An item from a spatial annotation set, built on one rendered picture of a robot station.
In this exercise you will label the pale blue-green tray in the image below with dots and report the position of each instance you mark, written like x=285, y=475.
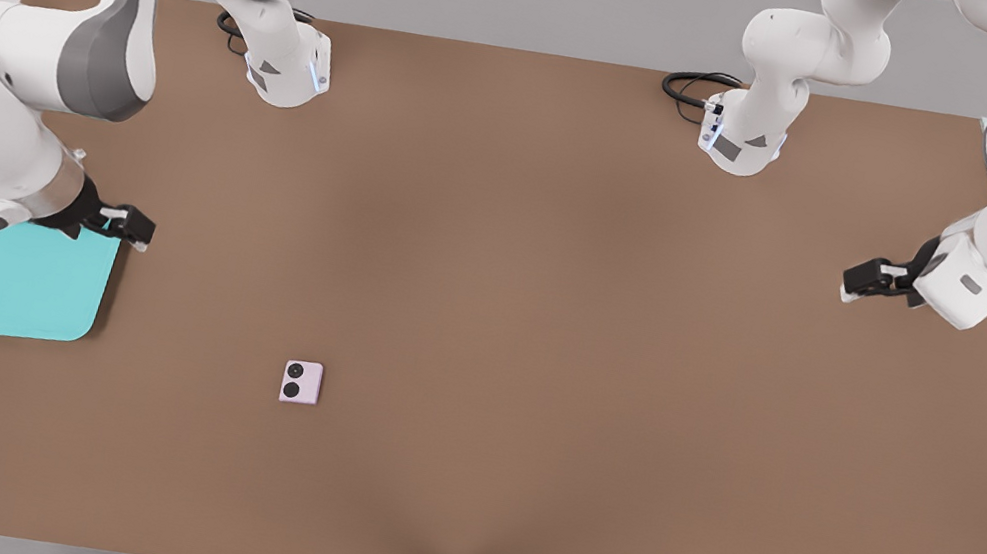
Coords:
x=10, y=283

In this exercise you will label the pale lilac phone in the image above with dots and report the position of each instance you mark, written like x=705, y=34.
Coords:
x=302, y=382

